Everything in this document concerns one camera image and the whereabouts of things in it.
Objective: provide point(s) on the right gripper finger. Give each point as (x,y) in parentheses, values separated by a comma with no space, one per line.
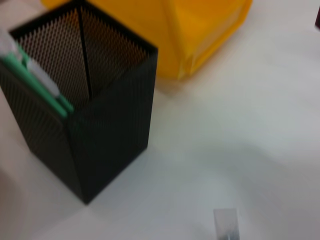
(318,17)

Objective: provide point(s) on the mint green utility knife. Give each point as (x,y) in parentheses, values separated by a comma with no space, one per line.
(45,85)

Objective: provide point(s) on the black mesh pen holder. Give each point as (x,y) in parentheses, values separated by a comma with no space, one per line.
(100,140)

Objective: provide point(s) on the yellow plastic storage bin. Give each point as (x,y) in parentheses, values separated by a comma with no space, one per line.
(200,30)

